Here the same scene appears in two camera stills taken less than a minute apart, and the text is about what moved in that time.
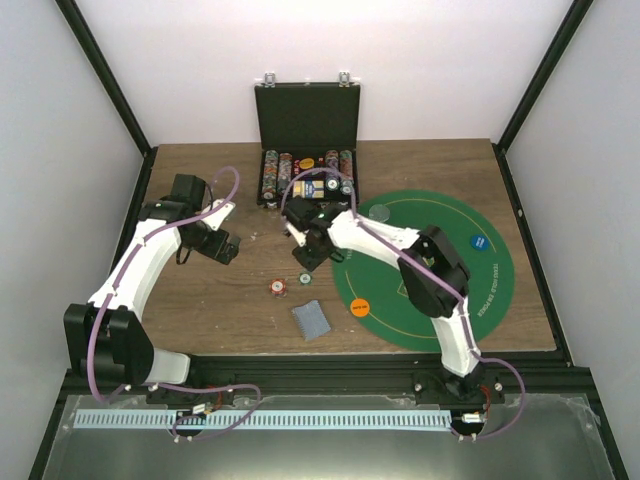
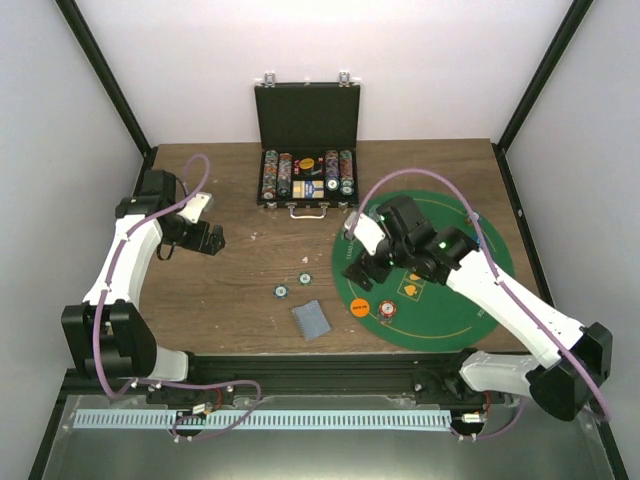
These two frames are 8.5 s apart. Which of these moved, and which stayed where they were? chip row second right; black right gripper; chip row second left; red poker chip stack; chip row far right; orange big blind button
Moved: black right gripper; red poker chip stack
Stayed: chip row far right; orange big blind button; chip row second left; chip row second right
